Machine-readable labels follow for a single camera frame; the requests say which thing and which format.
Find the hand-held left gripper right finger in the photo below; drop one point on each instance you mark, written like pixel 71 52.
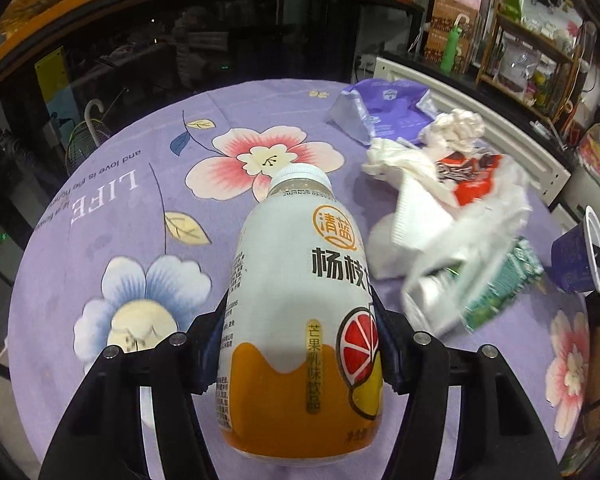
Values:
pixel 383 342

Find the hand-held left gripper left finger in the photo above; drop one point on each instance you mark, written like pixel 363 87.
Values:
pixel 220 332

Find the blue plastic cup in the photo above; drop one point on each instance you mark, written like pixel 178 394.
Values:
pixel 572 260

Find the white and orange drink bottle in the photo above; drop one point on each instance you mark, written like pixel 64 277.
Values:
pixel 290 285

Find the green foil wrapper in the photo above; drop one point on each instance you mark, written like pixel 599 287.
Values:
pixel 510 275

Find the white plastic bag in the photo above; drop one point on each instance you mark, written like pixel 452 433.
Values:
pixel 480 240

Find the red snack wrapper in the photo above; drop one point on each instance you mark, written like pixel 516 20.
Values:
pixel 472 190

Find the white paper napkin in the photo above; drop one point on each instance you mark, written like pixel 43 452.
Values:
pixel 405 185

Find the purple floral blanket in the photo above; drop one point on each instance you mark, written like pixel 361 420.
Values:
pixel 105 200

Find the crumpled white tissue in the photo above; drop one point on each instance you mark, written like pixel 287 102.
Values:
pixel 455 125

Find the wide white drawer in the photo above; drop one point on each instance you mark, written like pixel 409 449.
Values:
pixel 480 100

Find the wooden shelf rack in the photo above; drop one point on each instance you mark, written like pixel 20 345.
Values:
pixel 530 50

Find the small green fan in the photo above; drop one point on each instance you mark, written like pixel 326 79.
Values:
pixel 87 147

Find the purple tissue pack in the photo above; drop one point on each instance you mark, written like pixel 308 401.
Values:
pixel 395 105

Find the green bottle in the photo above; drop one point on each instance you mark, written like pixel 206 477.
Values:
pixel 450 50

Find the wood-edged glass counter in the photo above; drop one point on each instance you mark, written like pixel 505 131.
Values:
pixel 130 20

